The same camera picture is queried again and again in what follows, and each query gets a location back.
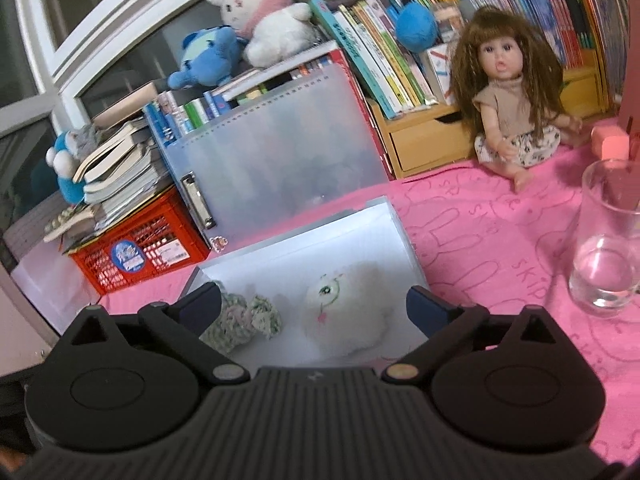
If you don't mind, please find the red plastic crate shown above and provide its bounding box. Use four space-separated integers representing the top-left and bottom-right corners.
67 186 209 296

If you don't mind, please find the translucent plastic file case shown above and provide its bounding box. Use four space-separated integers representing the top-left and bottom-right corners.
160 64 388 252

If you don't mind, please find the pink white bunny plush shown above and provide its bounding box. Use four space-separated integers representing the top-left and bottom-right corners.
207 0 317 68

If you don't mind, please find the row of upright books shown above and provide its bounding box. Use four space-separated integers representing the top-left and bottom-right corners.
144 0 634 149

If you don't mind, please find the green checkered fabric pouch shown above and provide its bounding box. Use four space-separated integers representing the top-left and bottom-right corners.
200 281 283 356

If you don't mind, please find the white fluffy plush toy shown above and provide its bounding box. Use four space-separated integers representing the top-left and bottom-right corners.
299 262 393 358

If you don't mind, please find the grey shallow cardboard box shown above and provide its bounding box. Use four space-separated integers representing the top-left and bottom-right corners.
182 196 427 373

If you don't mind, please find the wooden drawer book rack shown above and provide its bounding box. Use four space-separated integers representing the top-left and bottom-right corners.
368 49 608 179

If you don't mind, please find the stack of books on crate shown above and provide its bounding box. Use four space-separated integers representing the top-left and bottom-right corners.
43 79 168 243

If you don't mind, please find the brown haired baby doll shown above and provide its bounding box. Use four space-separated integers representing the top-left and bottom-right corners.
450 6 585 193

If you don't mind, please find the blue cat plush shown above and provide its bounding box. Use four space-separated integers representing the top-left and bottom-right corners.
46 125 101 205

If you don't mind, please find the pink bunny tablecloth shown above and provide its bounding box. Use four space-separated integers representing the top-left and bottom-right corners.
105 148 639 462

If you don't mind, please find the clear drinking glass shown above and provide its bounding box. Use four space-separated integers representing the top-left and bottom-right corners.
568 159 639 316

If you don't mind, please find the blue monster plush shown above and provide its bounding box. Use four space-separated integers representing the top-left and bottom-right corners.
167 25 247 90

